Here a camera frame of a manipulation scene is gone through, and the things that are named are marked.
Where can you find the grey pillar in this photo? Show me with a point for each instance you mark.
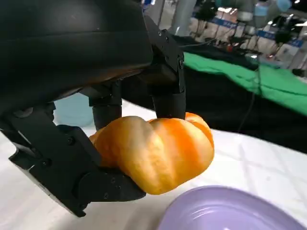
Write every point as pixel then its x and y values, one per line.
pixel 184 14

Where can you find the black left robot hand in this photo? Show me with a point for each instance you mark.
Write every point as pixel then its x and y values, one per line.
pixel 72 43

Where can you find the black cloth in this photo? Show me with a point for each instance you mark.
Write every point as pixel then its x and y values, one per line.
pixel 216 105

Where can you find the cluttered workshop bench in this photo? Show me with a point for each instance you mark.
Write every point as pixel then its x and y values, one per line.
pixel 263 40

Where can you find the pale green mug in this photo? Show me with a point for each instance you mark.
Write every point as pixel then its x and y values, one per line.
pixel 72 112

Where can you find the green cloth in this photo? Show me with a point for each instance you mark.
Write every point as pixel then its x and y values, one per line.
pixel 275 81

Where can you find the lilac plate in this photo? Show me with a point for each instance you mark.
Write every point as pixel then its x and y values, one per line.
pixel 227 210

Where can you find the orange and white bread roll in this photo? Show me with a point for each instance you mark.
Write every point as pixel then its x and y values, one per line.
pixel 156 153

